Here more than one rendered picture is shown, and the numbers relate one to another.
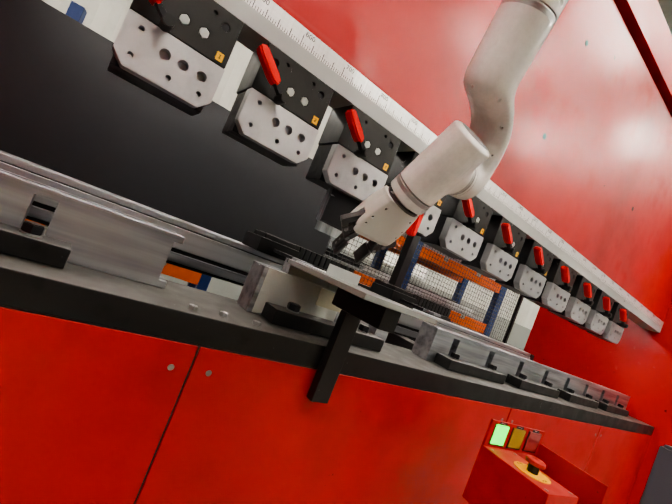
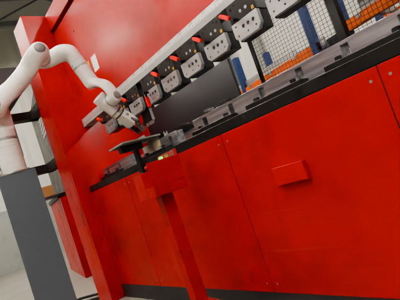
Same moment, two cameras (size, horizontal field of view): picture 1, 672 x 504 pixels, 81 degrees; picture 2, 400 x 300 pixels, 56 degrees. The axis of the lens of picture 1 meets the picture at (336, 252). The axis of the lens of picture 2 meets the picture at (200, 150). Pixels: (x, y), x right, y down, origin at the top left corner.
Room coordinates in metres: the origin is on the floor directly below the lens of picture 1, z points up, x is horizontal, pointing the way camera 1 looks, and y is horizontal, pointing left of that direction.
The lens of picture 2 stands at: (0.93, -2.30, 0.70)
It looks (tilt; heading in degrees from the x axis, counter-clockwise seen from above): 3 degrees up; 85
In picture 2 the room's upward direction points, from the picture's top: 19 degrees counter-clockwise
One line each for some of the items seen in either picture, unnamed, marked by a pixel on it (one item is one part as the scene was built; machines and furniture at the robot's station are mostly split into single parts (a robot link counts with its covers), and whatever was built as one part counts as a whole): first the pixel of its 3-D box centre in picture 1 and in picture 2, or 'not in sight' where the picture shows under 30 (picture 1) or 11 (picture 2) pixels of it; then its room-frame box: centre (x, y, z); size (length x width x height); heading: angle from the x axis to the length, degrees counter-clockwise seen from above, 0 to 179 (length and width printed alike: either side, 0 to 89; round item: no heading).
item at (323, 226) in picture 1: (339, 217); (148, 117); (0.88, 0.02, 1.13); 0.10 x 0.02 x 0.10; 125
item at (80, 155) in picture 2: not in sight; (109, 148); (0.46, 0.92, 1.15); 0.85 x 0.25 x 2.30; 35
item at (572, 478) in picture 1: (535, 484); (157, 175); (0.85, -0.58, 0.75); 0.20 x 0.16 x 0.18; 117
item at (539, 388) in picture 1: (533, 386); (275, 96); (1.41, -0.83, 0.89); 0.30 x 0.05 x 0.03; 125
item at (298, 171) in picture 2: not in sight; (290, 173); (1.34, -0.91, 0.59); 0.15 x 0.02 x 0.07; 125
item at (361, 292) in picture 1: (356, 289); (134, 142); (0.76, -0.06, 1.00); 0.26 x 0.18 x 0.01; 35
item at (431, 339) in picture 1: (552, 380); (335, 60); (1.61, -1.01, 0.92); 1.68 x 0.06 x 0.10; 125
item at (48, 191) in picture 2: not in sight; (43, 194); (-0.58, 2.10, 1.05); 0.30 x 0.28 x 0.14; 114
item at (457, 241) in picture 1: (457, 224); (173, 74); (1.09, -0.29, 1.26); 0.15 x 0.09 x 0.17; 125
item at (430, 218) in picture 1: (411, 195); (155, 87); (0.98, -0.12, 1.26); 0.15 x 0.09 x 0.17; 125
